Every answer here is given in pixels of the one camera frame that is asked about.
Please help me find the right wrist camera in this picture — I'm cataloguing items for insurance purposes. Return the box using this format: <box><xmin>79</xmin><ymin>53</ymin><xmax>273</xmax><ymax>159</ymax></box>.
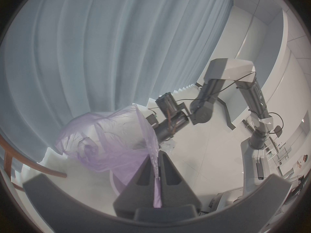
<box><xmin>145</xmin><ymin>114</ymin><xmax>159</xmax><ymax>125</ymax></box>

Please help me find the white trash bin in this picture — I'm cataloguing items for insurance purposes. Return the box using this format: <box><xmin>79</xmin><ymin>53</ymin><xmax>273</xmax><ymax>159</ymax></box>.
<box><xmin>109</xmin><ymin>168</ymin><xmax>138</xmax><ymax>198</ymax></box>

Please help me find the black cable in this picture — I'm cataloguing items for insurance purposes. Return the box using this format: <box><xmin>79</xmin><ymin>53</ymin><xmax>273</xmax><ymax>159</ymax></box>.
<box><xmin>174</xmin><ymin>71</ymin><xmax>257</xmax><ymax>102</ymax></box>

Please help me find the white cushioned wooden chair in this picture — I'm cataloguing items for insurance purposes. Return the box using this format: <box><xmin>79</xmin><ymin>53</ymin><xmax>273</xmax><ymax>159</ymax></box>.
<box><xmin>0</xmin><ymin>131</ymin><xmax>68</xmax><ymax>194</ymax></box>

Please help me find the purple plastic bag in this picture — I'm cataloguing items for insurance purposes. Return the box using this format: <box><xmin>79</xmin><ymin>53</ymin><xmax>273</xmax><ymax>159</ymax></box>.
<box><xmin>55</xmin><ymin>105</ymin><xmax>163</xmax><ymax>208</ymax></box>

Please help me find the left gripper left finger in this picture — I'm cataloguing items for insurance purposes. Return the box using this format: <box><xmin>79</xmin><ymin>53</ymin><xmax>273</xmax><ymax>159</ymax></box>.
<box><xmin>113</xmin><ymin>154</ymin><xmax>157</xmax><ymax>216</ymax></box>

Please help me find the pale blue curtain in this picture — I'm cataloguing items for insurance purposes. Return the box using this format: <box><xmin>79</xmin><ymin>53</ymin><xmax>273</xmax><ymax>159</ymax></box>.
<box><xmin>0</xmin><ymin>0</ymin><xmax>234</xmax><ymax>179</ymax></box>

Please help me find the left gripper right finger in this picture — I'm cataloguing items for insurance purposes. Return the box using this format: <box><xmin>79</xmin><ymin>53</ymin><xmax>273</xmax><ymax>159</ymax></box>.
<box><xmin>158</xmin><ymin>151</ymin><xmax>203</xmax><ymax>211</ymax></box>

